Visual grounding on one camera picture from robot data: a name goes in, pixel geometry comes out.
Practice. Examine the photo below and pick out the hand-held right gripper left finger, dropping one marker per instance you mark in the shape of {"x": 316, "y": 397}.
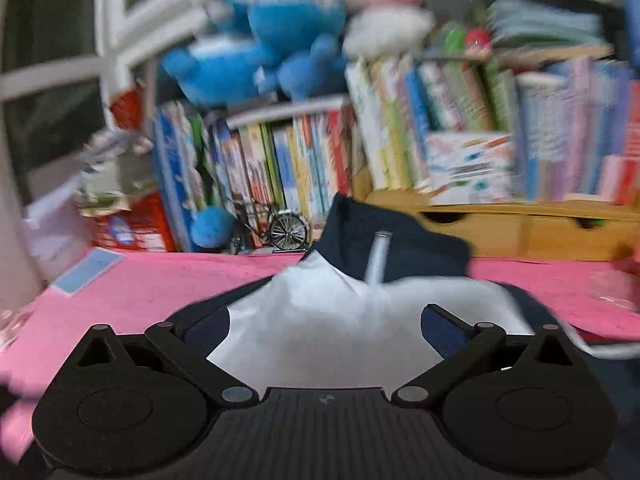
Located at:
{"x": 207, "y": 330}

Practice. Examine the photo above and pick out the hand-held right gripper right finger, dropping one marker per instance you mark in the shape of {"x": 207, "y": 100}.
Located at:
{"x": 442, "y": 330}

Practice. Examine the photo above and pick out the navy and white shirt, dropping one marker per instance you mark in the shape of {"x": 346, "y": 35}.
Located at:
{"x": 325, "y": 310}

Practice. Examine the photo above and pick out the pink rabbit print towel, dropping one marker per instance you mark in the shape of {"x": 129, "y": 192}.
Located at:
{"x": 125, "y": 290}

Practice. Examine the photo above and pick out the blue plush ball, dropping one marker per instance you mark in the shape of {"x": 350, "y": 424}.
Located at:
{"x": 210, "y": 230}

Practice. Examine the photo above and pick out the wooden drawer organizer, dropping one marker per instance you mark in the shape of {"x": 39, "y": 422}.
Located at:
{"x": 500, "y": 232}

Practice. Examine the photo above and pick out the red plastic crate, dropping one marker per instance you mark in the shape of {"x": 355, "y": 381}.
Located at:
{"x": 127, "y": 110}
{"x": 140, "y": 225}

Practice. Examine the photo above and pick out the black model bicycle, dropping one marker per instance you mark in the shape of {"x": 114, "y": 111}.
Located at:
{"x": 285, "y": 230}

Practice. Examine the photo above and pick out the blue paper sheet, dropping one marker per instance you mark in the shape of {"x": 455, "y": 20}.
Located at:
{"x": 85, "y": 272}

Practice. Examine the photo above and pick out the white box with colourful print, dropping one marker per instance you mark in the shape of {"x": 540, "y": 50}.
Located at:
{"x": 470, "y": 170}

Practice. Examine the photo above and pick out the row of tall picture books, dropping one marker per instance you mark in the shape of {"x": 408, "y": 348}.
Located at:
{"x": 280, "y": 170}

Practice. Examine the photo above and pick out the clear plastic bag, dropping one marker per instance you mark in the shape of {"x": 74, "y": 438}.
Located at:
{"x": 615, "y": 290}

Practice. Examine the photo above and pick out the stack of papers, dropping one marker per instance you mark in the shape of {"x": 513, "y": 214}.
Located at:
{"x": 115, "y": 170}

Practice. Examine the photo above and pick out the white shelf board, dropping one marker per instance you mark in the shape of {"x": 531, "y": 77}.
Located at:
{"x": 285, "y": 112}

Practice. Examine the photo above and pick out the row of small paperback books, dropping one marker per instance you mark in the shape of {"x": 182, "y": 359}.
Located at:
{"x": 560, "y": 130}

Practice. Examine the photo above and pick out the green and red toy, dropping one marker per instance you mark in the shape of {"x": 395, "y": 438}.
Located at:
{"x": 465, "y": 37}

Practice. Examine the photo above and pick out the stack of pale blue books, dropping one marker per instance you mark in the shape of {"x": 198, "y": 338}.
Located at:
{"x": 545, "y": 22}

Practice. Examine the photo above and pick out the white and pink plush toy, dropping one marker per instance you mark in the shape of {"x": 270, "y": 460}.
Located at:
{"x": 385, "y": 5}

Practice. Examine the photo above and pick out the white window frame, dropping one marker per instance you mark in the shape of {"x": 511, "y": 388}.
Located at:
{"x": 50, "y": 77}

